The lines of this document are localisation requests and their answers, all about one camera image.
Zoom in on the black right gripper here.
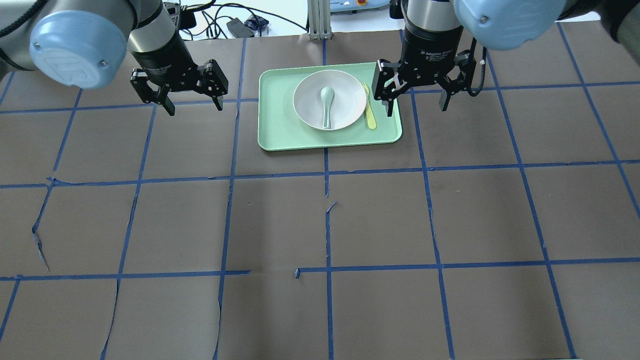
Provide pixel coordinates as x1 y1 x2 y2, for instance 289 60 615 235
371 25 477 117

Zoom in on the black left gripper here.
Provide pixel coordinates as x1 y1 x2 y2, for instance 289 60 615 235
130 35 229 116

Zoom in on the yellow plastic fork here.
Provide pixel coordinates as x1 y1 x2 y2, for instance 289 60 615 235
361 81 377 130

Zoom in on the white round plate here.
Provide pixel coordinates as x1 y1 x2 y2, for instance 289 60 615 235
292 69 366 132

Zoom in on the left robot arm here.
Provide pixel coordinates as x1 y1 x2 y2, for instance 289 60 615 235
0 0 229 116

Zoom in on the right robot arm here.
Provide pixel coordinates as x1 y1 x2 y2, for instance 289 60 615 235
371 0 639 116

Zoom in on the pale green plastic spoon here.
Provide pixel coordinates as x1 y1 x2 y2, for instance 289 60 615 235
320 86 335 130

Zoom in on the light green tray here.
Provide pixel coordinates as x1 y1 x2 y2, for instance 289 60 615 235
257 63 403 151

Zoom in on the aluminium frame post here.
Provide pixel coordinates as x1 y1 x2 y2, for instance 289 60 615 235
307 0 333 40

